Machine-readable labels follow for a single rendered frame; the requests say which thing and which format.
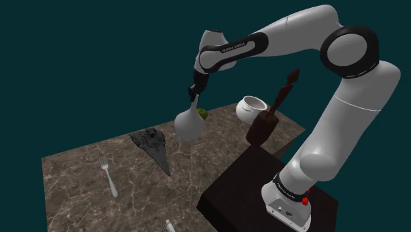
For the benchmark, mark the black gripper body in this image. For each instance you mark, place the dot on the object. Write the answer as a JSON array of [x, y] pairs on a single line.
[[199, 82]]

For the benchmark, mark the small white bottle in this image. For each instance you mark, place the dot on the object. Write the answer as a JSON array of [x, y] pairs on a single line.
[[169, 226]]

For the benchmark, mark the dark brown wooden figure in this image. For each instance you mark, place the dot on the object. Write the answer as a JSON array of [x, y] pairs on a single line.
[[263, 125]]

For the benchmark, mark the dark grey spaceship model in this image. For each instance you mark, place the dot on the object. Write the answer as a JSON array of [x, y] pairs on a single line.
[[154, 144]]

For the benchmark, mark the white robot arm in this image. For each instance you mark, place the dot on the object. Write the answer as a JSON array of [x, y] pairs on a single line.
[[346, 128]]

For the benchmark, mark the dark robot stand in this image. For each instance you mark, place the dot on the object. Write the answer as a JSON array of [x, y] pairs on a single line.
[[244, 196]]

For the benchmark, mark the white round pot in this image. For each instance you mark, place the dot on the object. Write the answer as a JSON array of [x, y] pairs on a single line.
[[250, 110]]

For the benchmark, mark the white fork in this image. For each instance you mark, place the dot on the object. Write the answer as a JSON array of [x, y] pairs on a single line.
[[109, 178]]

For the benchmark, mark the green apple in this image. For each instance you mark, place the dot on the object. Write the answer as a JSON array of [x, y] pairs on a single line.
[[202, 113]]

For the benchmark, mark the white long-necked vase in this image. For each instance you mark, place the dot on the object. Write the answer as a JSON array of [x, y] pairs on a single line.
[[188, 126]]

